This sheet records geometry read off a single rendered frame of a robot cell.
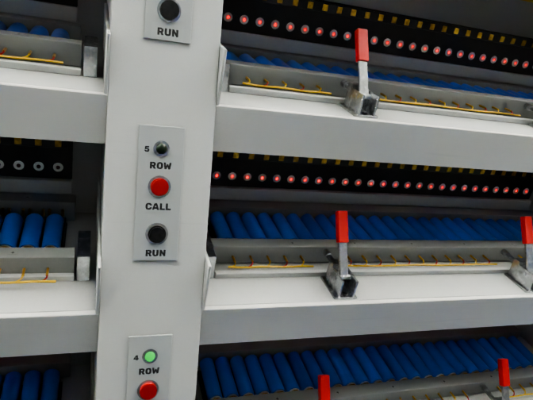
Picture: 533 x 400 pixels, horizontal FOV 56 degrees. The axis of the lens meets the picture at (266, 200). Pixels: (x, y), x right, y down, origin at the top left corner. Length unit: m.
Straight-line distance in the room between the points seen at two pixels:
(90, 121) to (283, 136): 0.18
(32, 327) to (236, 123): 0.26
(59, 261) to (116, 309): 0.08
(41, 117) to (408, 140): 0.36
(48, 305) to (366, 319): 0.33
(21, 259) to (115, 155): 0.14
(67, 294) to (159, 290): 0.09
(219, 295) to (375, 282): 0.19
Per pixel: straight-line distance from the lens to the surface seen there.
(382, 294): 0.59
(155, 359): 0.51
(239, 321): 0.52
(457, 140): 0.60
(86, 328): 0.50
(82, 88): 0.47
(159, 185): 0.46
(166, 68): 0.46
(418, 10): 0.81
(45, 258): 0.52
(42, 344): 0.51
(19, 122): 0.47
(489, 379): 0.82
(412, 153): 0.57
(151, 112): 0.46
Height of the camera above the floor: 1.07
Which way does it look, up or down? 8 degrees down
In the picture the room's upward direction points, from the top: 5 degrees clockwise
